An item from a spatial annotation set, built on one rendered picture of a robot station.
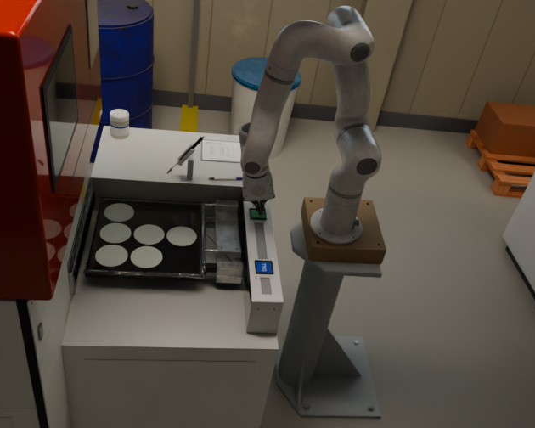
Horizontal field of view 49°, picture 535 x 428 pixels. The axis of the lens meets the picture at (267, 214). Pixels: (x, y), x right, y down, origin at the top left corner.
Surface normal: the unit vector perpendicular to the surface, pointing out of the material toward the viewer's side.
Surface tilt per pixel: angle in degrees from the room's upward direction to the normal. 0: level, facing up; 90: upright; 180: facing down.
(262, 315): 90
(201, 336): 0
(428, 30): 90
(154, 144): 0
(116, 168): 0
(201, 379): 90
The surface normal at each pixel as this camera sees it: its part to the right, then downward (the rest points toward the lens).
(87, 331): 0.14, -0.77
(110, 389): 0.08, 0.63
